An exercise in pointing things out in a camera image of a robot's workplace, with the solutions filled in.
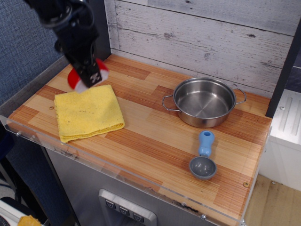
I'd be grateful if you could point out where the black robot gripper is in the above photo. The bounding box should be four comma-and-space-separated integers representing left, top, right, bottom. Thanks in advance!
54, 14, 103, 88

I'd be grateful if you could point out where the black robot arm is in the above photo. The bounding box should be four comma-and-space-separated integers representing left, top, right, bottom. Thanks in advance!
26, 0, 103, 88

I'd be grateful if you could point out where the folded yellow cloth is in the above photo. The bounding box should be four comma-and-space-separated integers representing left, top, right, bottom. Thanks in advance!
54, 85, 125, 143

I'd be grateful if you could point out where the small stainless steel pot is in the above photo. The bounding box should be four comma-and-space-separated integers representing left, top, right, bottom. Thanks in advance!
162, 77, 247, 128

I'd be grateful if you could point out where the silver dispenser button panel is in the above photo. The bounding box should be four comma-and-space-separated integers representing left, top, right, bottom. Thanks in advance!
98, 189, 157, 226

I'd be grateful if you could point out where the blue and grey scoop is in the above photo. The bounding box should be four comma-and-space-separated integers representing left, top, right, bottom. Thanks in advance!
189, 130, 217, 180

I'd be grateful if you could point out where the black and yellow floor object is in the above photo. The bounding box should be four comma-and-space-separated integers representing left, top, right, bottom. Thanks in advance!
0, 197, 43, 226

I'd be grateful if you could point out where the clear acrylic edge guard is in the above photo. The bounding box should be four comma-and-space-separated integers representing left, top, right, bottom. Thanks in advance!
1, 106, 271, 226

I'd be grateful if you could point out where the white ribbed side unit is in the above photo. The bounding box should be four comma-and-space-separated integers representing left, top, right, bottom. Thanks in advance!
259, 89, 301, 191

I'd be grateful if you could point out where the black left vertical post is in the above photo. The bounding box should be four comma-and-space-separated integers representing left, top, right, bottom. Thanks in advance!
88, 0, 111, 60

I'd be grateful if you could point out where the black vertical post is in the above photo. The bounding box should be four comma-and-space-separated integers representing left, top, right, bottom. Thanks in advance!
88, 0, 111, 60
265, 21, 301, 118

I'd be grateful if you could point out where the black right vertical post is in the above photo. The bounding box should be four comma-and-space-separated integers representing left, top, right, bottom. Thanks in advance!
265, 21, 301, 118

